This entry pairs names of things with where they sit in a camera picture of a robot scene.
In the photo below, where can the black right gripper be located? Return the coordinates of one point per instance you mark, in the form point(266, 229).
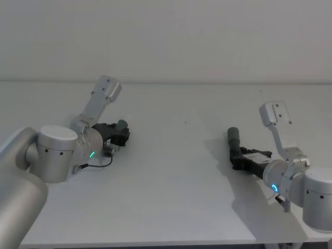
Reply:
point(256, 163)

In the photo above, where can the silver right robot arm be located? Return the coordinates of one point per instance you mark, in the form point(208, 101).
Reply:
point(316, 197)

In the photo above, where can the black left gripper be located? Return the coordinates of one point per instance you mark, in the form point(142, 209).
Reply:
point(103, 131)

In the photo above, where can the white table cloth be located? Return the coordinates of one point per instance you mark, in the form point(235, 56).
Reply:
point(166, 181)

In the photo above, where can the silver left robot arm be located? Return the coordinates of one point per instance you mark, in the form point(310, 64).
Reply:
point(23, 166)

